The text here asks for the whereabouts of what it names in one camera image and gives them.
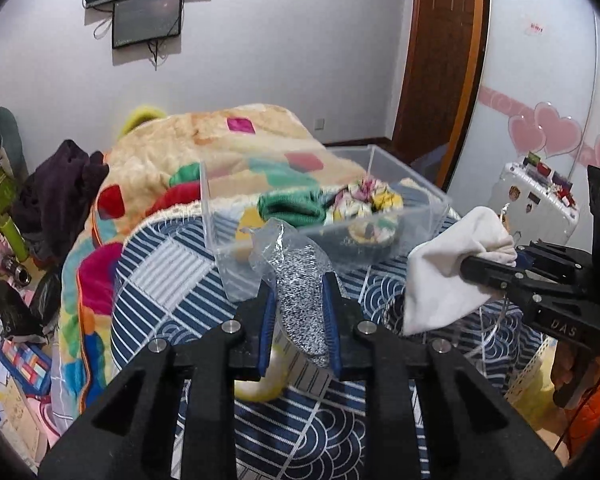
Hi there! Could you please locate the silver glitter pouch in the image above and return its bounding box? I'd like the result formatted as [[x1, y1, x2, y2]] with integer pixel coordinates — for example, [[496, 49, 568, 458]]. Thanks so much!
[[249, 219, 332, 368]]

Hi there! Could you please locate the white drawstring pouch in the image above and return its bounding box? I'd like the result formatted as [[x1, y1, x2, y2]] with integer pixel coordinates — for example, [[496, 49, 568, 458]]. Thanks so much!
[[401, 206, 517, 337]]

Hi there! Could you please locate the green knitted cloth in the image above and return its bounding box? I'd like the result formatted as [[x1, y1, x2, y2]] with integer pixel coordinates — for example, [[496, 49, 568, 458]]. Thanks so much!
[[258, 188, 327, 228]]

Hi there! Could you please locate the yellow felt ball face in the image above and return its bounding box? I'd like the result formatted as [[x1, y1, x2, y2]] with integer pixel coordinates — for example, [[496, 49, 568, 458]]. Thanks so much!
[[232, 341, 294, 403]]

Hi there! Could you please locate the floral fabric scrunchie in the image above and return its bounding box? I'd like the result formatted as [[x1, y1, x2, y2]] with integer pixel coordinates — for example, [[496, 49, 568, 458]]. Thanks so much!
[[324, 177, 404, 245]]

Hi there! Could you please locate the right hand on handle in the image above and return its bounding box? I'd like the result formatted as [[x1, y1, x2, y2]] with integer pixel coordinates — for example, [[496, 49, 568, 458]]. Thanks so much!
[[550, 340, 600, 410]]

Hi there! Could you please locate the clear plastic storage box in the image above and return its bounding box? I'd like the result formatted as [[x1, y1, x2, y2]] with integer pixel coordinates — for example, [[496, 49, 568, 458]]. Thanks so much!
[[200, 145, 451, 301]]

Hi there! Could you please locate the yellow felt piece in box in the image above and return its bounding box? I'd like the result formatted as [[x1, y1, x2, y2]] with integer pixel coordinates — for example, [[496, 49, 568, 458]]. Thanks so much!
[[234, 206, 264, 261]]

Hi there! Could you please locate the navy patterned tablecloth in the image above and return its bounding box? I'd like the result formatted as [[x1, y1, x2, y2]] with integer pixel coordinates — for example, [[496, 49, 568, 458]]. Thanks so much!
[[111, 214, 542, 479]]

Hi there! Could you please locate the beige colourful patch blanket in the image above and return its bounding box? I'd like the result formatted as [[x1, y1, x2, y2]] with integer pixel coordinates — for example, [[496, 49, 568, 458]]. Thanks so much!
[[49, 103, 366, 421]]

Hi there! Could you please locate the brown wooden door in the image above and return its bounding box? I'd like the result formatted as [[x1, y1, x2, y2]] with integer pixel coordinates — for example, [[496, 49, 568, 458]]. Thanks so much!
[[392, 0, 489, 190]]

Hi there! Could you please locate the dark purple clothing pile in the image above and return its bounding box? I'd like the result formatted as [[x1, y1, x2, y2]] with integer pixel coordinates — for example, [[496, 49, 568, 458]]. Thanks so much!
[[10, 140, 109, 263]]

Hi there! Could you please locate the colourful block game box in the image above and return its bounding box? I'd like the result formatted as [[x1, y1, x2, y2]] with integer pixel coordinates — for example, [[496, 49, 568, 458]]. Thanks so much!
[[0, 339, 52, 396]]

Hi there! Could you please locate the green cardboard box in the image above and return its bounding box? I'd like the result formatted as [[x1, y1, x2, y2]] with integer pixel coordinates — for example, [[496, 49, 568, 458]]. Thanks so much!
[[0, 167, 29, 262]]

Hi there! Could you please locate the grey green plush toy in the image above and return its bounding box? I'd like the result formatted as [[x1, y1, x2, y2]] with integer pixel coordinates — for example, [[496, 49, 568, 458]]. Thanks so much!
[[0, 106, 28, 181]]

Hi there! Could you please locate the small black wall monitor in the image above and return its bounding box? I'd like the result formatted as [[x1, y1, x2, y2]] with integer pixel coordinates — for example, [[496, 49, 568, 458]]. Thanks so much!
[[111, 0, 183, 49]]

